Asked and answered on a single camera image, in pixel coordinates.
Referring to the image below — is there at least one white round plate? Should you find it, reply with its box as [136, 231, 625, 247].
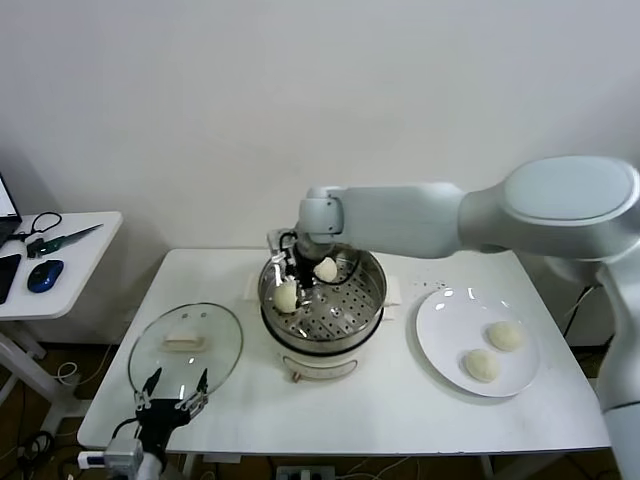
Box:
[414, 287, 542, 399]

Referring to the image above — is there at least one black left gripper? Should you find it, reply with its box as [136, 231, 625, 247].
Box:
[133, 367, 210, 451]

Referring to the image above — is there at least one white power strip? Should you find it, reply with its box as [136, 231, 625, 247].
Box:
[275, 464, 337, 480]

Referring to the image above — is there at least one white side table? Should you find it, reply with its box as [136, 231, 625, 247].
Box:
[0, 210, 124, 436]

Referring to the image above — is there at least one white coiled floor cable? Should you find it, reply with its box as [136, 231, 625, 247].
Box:
[54, 362, 81, 389]

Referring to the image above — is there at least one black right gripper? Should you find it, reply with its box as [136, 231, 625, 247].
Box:
[273, 247, 321, 308]

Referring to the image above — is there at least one black laptop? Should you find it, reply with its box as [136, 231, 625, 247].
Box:
[0, 172, 24, 249]

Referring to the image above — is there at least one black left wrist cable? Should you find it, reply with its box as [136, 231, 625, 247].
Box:
[112, 418, 142, 444]

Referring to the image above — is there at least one white electric cooker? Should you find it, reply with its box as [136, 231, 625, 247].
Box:
[242, 273, 404, 384]

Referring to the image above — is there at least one white steamed baozi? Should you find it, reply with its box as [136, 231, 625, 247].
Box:
[273, 282, 301, 315]
[459, 348, 501, 385]
[313, 257, 339, 282]
[483, 321, 528, 352]

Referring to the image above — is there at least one black floor cable bundle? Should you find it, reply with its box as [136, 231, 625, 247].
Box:
[17, 429, 56, 469]

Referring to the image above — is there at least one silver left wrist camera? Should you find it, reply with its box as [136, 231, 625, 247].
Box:
[77, 438, 144, 469]

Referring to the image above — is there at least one glass lid with white handle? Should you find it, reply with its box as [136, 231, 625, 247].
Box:
[127, 302, 245, 396]

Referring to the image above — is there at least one black cable with adapter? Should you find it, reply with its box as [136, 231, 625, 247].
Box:
[562, 283, 616, 347]

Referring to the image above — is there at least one blue computer mouse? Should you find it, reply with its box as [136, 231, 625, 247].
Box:
[26, 259, 65, 294]

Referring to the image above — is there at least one black smartphone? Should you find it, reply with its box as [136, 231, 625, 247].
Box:
[0, 253, 23, 305]

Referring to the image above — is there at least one stainless steel steamer basket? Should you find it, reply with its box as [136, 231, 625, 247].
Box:
[257, 238, 389, 354]

